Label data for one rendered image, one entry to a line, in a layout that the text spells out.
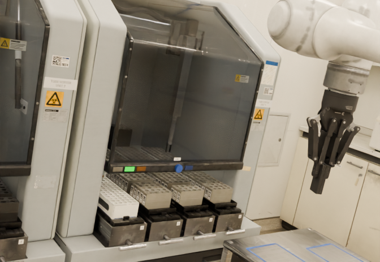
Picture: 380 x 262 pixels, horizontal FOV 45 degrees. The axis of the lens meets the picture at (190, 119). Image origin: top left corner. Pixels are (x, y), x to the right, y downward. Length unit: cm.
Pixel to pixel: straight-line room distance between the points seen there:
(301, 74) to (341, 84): 276
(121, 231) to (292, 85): 245
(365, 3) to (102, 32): 76
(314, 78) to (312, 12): 304
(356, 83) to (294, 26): 23
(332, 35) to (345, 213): 292
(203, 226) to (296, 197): 228
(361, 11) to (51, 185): 100
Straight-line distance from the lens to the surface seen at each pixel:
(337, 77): 105
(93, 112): 147
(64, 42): 140
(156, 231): 165
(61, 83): 141
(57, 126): 144
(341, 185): 373
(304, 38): 91
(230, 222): 187
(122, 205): 158
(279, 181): 397
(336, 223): 379
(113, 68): 147
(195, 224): 175
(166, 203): 173
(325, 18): 90
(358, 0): 105
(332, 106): 106
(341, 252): 176
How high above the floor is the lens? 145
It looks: 10 degrees down
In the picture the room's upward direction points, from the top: 11 degrees clockwise
